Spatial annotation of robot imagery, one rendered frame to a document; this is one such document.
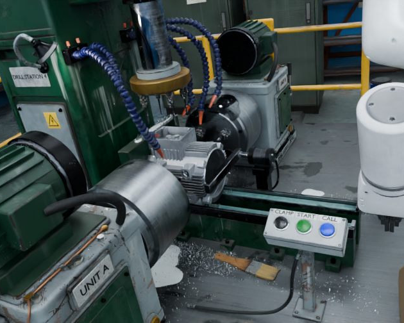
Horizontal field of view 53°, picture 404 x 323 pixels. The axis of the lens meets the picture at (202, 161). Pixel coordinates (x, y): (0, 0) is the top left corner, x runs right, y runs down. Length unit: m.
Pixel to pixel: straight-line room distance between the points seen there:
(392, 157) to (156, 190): 0.60
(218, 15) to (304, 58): 0.99
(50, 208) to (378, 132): 0.51
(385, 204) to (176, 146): 0.70
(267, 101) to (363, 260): 0.69
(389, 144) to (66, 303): 0.57
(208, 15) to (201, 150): 3.34
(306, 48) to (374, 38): 3.66
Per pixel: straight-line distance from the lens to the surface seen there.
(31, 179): 0.76
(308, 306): 1.08
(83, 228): 0.84
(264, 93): 1.58
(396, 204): 0.71
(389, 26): 0.64
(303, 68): 4.34
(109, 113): 1.34
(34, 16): 1.22
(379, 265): 1.24
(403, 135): 0.53
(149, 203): 0.97
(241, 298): 1.14
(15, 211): 0.68
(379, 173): 0.61
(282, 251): 1.24
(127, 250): 0.87
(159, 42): 1.17
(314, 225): 0.91
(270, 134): 1.64
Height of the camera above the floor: 1.61
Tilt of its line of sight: 26 degrees down
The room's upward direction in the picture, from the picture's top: 9 degrees counter-clockwise
